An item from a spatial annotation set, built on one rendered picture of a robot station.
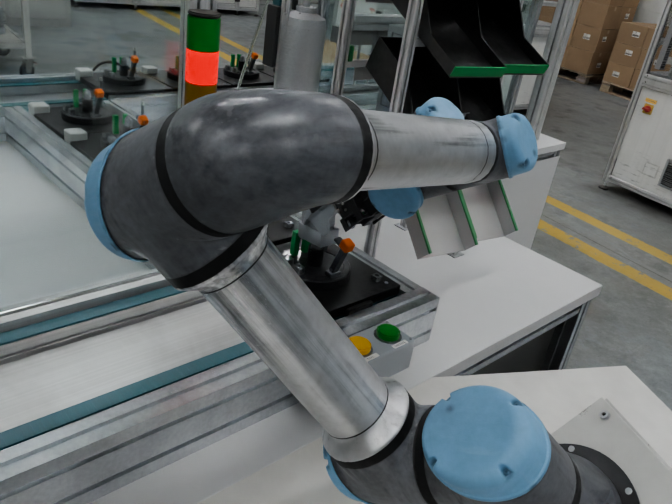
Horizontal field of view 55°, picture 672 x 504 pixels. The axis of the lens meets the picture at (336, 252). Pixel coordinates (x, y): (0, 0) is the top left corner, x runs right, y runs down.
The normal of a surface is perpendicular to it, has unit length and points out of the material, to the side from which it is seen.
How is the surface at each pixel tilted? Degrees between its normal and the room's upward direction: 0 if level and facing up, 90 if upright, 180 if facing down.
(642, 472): 45
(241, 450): 0
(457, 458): 40
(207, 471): 0
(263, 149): 61
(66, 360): 0
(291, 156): 70
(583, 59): 90
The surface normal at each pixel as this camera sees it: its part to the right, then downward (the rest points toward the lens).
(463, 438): -0.48, -0.63
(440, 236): 0.47, -0.30
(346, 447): -0.60, -0.04
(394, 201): -0.39, 0.67
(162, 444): 0.67, 0.43
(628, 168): -0.81, 0.16
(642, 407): 0.14, -0.88
